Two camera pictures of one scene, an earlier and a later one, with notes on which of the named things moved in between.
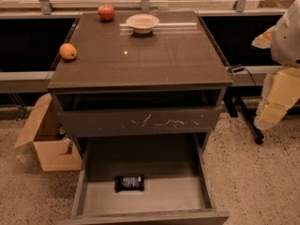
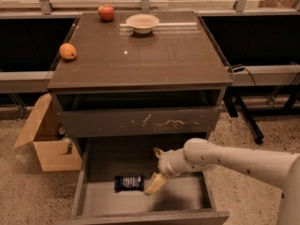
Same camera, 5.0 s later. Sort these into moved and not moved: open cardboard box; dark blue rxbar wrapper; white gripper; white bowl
Moved: white gripper
Not moved: white bowl; open cardboard box; dark blue rxbar wrapper
